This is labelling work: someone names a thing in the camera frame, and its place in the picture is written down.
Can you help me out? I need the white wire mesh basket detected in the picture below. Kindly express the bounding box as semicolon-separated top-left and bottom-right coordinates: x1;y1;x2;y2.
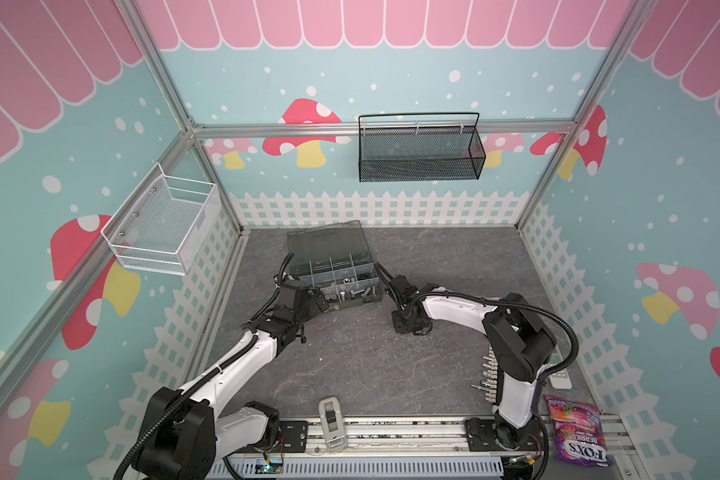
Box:
101;164;221;276

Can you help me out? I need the grey handheld remote device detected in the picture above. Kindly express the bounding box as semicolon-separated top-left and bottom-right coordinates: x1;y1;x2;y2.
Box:
318;397;348;452

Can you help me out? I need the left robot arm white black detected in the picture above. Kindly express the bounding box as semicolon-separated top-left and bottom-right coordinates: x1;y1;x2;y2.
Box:
113;276;329;479

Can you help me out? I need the white remote control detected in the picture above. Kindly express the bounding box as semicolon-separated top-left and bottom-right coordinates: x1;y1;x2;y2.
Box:
548;346;573;390

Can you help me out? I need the clear plastic organizer box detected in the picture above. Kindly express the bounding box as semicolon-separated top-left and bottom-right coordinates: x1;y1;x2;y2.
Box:
287;220;383;310

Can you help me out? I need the white slotted cable duct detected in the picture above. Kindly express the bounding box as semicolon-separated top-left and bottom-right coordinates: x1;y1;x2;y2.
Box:
208;456;505;479

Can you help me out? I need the black rack with screws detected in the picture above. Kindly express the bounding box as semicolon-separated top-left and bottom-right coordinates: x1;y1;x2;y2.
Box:
470;349;499;404

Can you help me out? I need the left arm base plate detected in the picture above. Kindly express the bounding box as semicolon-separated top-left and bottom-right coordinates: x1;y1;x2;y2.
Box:
274;421;309;453

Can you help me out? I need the green circuit board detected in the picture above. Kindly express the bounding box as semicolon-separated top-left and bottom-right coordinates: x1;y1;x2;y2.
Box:
255;459;283;475

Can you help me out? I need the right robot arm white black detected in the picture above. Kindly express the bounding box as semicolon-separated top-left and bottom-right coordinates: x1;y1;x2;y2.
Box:
384;275;579;434

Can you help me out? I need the purple candy bag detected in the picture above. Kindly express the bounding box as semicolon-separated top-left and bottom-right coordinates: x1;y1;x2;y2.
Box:
545;395;611;468

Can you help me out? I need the black wire mesh basket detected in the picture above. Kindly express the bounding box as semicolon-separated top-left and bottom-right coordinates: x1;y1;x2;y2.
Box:
357;112;487;183

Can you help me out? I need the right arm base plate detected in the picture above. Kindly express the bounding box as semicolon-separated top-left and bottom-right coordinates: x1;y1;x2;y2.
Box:
464;416;542;453

